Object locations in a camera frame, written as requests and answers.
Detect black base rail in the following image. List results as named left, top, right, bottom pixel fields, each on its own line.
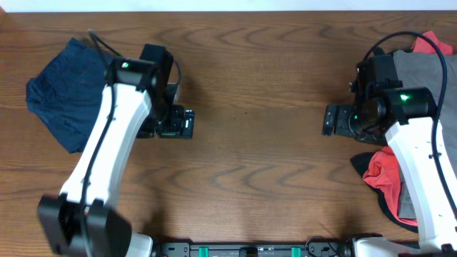
left=124, top=231, right=422, bottom=257

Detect dark navy garment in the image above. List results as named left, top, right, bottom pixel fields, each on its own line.
left=26, top=39, right=106, bottom=153

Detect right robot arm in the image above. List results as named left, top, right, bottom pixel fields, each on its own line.
left=322, top=54, right=456, bottom=256

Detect red garment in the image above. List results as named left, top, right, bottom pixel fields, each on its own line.
left=361, top=31, right=453, bottom=233

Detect black garment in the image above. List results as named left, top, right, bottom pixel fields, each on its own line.
left=350, top=145, right=418, bottom=233

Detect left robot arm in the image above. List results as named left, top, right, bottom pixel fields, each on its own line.
left=37, top=44, right=195, bottom=256

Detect grey shorts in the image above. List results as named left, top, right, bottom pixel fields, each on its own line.
left=392, top=49, right=457, bottom=219

